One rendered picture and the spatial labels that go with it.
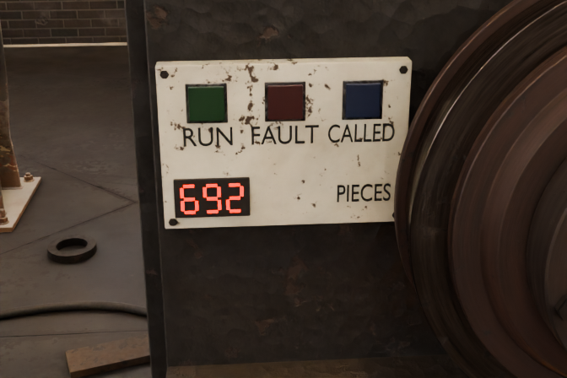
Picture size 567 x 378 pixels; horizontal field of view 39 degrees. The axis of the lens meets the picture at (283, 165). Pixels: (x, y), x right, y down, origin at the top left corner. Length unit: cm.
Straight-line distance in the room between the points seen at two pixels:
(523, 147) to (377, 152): 19
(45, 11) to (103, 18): 48
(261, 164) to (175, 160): 9
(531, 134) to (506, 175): 4
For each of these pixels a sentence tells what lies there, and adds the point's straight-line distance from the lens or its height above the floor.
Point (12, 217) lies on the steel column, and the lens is 359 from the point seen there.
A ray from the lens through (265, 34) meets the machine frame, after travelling 82.
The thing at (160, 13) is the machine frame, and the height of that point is 129.
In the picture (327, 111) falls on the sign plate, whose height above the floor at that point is 119.
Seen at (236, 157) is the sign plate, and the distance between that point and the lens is 84.
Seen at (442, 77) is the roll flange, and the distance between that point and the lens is 77.
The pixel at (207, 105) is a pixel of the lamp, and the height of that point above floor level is 120.
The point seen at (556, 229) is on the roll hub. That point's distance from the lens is 69.
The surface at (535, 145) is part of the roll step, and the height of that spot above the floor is 120.
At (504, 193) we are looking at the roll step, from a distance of 72.
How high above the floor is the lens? 143
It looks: 21 degrees down
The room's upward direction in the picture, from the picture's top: straight up
